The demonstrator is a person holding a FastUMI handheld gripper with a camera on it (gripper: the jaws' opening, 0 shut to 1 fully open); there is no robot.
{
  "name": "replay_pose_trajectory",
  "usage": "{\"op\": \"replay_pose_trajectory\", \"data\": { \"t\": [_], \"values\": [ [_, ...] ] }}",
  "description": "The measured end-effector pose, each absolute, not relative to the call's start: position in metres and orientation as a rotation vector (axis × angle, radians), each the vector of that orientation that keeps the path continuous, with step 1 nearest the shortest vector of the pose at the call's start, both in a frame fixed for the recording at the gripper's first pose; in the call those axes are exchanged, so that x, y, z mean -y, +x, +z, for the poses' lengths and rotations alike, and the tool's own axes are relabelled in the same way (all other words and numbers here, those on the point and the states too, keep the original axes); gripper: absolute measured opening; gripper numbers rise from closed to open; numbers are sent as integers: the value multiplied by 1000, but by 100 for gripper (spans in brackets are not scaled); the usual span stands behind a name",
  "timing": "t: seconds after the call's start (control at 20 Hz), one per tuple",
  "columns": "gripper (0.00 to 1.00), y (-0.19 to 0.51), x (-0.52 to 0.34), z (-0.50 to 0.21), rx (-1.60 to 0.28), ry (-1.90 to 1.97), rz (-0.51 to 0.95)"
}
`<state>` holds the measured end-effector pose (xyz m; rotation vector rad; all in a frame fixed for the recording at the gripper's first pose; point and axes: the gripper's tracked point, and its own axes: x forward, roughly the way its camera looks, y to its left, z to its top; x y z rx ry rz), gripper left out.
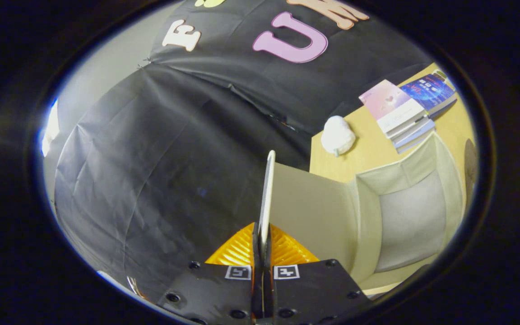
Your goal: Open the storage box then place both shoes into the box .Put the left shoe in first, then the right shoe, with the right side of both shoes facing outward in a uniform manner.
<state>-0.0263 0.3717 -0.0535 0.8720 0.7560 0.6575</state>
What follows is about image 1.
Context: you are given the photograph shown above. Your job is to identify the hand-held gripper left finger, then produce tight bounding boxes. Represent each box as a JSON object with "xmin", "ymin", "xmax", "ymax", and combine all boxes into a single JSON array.
[{"xmin": 158, "ymin": 222, "xmax": 265, "ymax": 325}]

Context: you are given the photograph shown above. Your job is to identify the black backdrop cloth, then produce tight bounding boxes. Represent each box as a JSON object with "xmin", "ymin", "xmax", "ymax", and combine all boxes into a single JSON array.
[{"xmin": 55, "ymin": 0, "xmax": 436, "ymax": 303}]

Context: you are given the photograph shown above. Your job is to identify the grey books under pink book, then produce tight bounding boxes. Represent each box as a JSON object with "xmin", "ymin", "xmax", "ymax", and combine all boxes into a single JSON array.
[{"xmin": 389, "ymin": 118, "xmax": 436, "ymax": 154}]

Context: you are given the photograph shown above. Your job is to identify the blue book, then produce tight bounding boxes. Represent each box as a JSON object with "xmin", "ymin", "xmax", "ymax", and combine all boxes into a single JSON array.
[{"xmin": 399, "ymin": 72, "xmax": 458, "ymax": 119}]

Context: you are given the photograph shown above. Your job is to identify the brown fuzzy shoe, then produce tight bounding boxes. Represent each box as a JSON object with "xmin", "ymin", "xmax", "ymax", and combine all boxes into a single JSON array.
[{"xmin": 464, "ymin": 139, "xmax": 478, "ymax": 199}]

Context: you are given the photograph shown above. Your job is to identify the white plush ball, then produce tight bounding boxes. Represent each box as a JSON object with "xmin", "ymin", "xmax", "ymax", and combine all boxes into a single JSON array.
[{"xmin": 321, "ymin": 116, "xmax": 356, "ymax": 157}]

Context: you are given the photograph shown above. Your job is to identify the pink book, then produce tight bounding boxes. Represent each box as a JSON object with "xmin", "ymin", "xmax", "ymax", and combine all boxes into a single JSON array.
[{"xmin": 358, "ymin": 79, "xmax": 427, "ymax": 136}]

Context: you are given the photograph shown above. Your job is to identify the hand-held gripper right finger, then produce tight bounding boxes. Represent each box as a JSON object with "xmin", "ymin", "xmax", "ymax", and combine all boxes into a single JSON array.
[{"xmin": 264, "ymin": 223, "xmax": 371, "ymax": 325}]

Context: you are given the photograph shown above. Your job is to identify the cream fabric storage box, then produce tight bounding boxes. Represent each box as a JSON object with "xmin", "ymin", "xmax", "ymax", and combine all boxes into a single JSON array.
[{"xmin": 259, "ymin": 133, "xmax": 464, "ymax": 296}]

